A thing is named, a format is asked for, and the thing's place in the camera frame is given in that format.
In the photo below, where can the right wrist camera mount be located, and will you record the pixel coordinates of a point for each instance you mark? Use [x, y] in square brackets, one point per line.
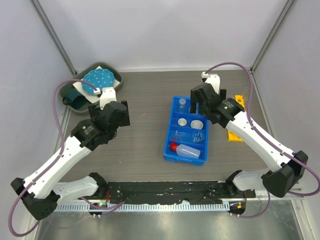
[212, 79]

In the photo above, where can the blue divided plastic bin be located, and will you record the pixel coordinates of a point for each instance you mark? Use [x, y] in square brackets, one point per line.
[187, 137]

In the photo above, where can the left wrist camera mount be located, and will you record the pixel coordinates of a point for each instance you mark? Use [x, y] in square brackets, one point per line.
[106, 95]

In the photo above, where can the aluminium frame post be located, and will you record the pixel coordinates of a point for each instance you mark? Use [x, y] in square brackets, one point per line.
[53, 35]
[285, 11]

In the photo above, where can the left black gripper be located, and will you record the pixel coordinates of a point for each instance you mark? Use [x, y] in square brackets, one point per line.
[95, 111]

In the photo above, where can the right aluminium frame post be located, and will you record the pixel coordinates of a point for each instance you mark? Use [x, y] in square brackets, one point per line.
[285, 11]

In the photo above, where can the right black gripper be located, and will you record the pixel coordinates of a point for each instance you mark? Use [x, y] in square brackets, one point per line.
[193, 104]

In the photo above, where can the thin clear test tube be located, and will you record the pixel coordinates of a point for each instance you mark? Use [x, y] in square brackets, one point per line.
[246, 92]

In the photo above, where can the small white ceramic dish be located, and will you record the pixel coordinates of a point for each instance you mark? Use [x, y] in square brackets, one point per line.
[197, 124]

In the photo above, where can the blue dotted plate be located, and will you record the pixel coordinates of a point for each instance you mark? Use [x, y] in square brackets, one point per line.
[100, 78]

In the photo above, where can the white squeeze bottle red cap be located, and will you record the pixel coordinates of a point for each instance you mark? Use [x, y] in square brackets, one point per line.
[183, 150]

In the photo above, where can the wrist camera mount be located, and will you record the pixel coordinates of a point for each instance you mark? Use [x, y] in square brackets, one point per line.
[106, 95]
[212, 79]

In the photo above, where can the yellow test tube rack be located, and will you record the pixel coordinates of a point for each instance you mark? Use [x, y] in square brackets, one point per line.
[232, 137]

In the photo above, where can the small translucent plastic cup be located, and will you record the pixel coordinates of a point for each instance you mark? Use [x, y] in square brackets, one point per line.
[182, 122]

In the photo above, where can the clear glass beaker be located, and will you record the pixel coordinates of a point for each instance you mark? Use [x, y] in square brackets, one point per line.
[198, 137]

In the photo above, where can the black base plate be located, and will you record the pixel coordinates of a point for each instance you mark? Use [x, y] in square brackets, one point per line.
[170, 192]

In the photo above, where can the grey-green plastic tray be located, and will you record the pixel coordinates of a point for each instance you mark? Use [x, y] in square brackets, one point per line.
[68, 86]

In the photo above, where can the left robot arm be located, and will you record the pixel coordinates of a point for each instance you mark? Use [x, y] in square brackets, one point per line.
[43, 191]

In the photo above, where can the white slotted cable duct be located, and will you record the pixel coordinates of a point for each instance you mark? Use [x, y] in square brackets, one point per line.
[185, 206]

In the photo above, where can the left aluminium frame post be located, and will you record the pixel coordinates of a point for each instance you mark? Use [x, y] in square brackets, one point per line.
[53, 35]

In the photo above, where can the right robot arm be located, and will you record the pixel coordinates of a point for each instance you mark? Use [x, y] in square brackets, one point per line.
[284, 168]

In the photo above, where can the dark green mug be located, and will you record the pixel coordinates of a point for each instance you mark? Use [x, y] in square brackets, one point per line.
[74, 99]

